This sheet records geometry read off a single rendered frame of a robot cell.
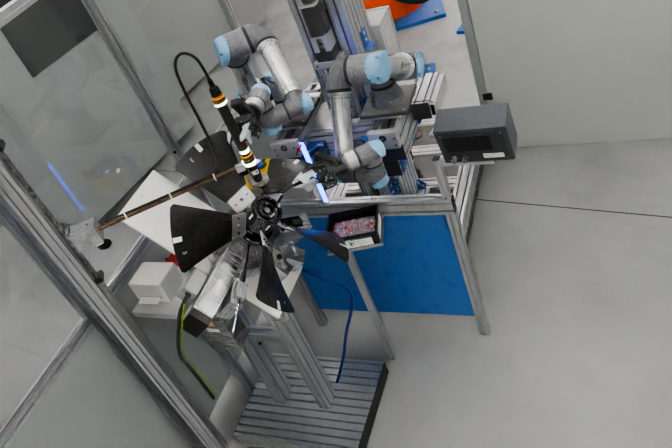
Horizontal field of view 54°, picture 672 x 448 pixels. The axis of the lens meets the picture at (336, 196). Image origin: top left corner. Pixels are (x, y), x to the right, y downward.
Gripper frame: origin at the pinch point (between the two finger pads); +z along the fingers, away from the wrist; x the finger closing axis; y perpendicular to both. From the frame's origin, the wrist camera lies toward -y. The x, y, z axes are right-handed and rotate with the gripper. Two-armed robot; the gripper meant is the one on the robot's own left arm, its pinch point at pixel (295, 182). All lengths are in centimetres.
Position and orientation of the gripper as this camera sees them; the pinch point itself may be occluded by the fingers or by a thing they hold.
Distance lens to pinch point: 247.4
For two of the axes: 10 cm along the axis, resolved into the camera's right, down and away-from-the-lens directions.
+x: 2.8, 6.9, 6.7
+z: -9.0, 4.3, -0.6
